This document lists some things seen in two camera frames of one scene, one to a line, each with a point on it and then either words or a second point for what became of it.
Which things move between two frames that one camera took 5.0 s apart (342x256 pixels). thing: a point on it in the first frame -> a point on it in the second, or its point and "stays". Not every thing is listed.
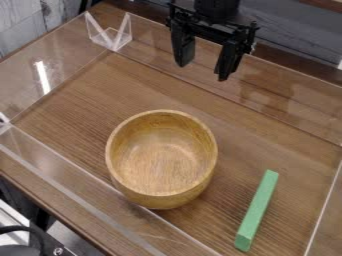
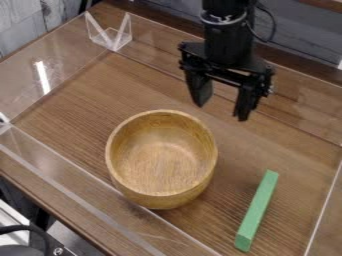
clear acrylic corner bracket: [111, 38] stays
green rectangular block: [247, 227] stays
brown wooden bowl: [160, 155] stays
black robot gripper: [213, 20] -> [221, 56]
